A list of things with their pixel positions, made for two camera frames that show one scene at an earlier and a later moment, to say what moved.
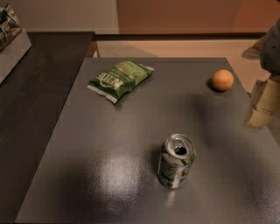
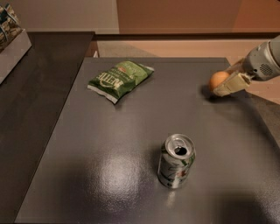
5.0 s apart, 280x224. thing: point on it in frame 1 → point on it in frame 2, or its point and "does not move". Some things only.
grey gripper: [271, 53] → [258, 64]
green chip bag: [114, 83] does not move
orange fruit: [221, 80] does not move
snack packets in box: [10, 24] does not move
